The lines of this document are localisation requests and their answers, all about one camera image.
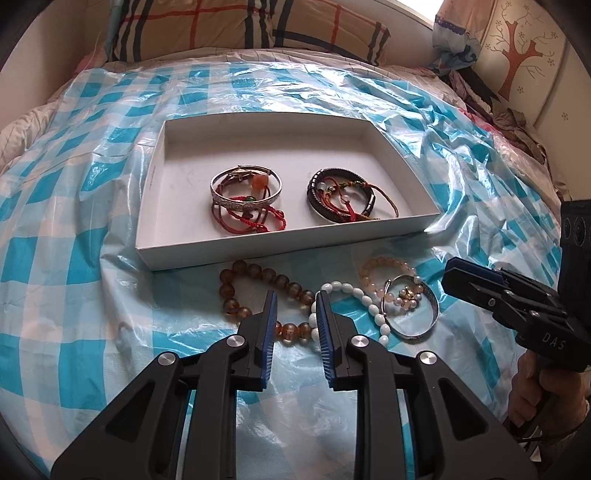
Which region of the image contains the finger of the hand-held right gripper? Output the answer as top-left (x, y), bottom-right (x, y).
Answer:
top-left (445, 258), bottom-right (561, 308)
top-left (441, 272), bottom-right (568, 326)

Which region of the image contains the cream panel with tree decal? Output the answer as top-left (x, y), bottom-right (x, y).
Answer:
top-left (471, 0), bottom-right (591, 204)

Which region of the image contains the white cardboard box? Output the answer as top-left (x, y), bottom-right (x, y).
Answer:
top-left (135, 114), bottom-right (441, 272)

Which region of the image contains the thin silver bangle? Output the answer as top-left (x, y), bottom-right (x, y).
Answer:
top-left (382, 274), bottom-right (439, 341)

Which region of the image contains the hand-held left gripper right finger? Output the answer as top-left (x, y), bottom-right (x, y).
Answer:
top-left (310, 290), bottom-right (539, 480)

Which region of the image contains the black braided leather bracelet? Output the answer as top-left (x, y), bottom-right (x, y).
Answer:
top-left (308, 167), bottom-right (380, 223)

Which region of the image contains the patterned curtain with blue hem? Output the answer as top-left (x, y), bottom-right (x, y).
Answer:
top-left (431, 0), bottom-right (485, 75)

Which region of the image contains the blue white checkered plastic sheet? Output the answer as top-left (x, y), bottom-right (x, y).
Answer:
top-left (0, 60), bottom-right (566, 480)

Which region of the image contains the pearl and gold bead bracelet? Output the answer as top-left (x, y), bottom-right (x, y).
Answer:
top-left (385, 279), bottom-right (424, 315)

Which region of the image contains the brown cord bracelet orange bead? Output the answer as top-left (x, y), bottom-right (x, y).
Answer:
top-left (213, 167), bottom-right (278, 197)

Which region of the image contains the red string bracelet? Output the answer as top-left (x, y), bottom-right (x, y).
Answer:
top-left (211, 196), bottom-right (288, 236)

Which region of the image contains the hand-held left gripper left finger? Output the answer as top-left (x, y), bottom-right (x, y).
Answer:
top-left (51, 290), bottom-right (278, 480)

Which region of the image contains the pile of clothes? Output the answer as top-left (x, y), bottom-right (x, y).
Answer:
top-left (443, 67), bottom-right (561, 185)

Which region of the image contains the person's right hand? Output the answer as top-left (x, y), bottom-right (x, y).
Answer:
top-left (508, 351), bottom-right (591, 439)

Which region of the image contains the white bead bracelet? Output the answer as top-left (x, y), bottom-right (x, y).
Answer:
top-left (311, 281), bottom-right (392, 348)

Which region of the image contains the engraved silver bangle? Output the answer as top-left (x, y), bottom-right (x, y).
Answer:
top-left (211, 168), bottom-right (283, 215)

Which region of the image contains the peach bead bracelet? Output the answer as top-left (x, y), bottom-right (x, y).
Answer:
top-left (359, 257), bottom-right (419, 303)

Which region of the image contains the plaid pillow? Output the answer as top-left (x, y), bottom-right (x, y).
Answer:
top-left (272, 0), bottom-right (393, 65)
top-left (108, 0), bottom-right (278, 63)

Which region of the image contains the multicolour string bracelet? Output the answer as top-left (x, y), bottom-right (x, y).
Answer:
top-left (318, 180), bottom-right (399, 224)

